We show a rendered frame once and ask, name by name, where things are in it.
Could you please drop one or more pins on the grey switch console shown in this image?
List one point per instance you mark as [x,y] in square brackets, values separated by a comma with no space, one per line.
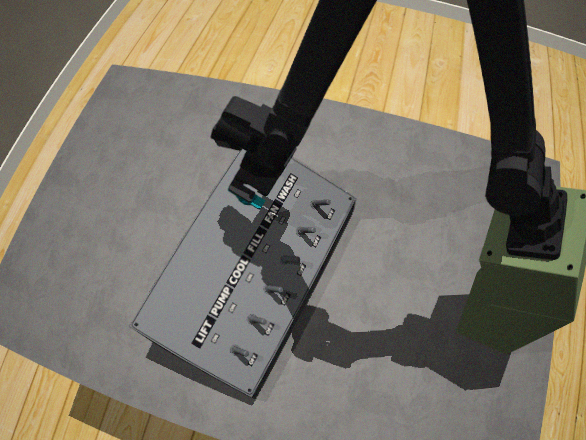
[210,303]

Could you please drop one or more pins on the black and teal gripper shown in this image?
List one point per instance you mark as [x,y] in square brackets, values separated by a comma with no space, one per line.
[264,182]

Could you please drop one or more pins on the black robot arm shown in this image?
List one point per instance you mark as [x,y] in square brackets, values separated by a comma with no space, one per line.
[517,186]

